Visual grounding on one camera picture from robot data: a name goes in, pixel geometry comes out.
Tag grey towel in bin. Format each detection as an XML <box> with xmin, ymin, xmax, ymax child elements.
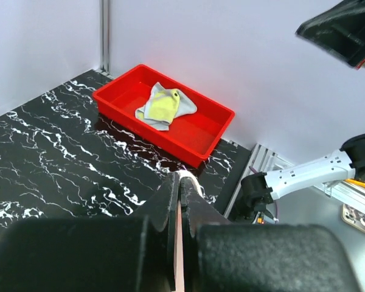
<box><xmin>134</xmin><ymin>82</ymin><xmax>197</xmax><ymax>131</ymax></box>

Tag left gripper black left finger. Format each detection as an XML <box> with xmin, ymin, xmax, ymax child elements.
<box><xmin>0</xmin><ymin>173</ymin><xmax>179</xmax><ymax>291</ymax></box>

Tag right aluminium frame post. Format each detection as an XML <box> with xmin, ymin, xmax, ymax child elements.
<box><xmin>100</xmin><ymin>0</ymin><xmax>111</xmax><ymax>74</ymax></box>

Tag red plastic bin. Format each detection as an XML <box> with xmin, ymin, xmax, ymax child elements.
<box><xmin>92</xmin><ymin>64</ymin><xmax>235</xmax><ymax>167</ymax></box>

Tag black marble pattern mat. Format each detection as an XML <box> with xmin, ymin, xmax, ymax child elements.
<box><xmin>0</xmin><ymin>70</ymin><xmax>251</xmax><ymax>235</ymax></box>

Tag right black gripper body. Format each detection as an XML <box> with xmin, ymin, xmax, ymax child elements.
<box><xmin>296</xmin><ymin>0</ymin><xmax>365</xmax><ymax>69</ymax></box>

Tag smartphone on table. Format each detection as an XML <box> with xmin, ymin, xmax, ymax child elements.
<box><xmin>341</xmin><ymin>204</ymin><xmax>365</xmax><ymax>233</ymax></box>

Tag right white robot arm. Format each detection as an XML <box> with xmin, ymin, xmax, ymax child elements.
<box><xmin>231</xmin><ymin>1</ymin><xmax>365</xmax><ymax>221</ymax></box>

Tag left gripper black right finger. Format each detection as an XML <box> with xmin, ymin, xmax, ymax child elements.
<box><xmin>179</xmin><ymin>178</ymin><xmax>361</xmax><ymax>291</ymax></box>

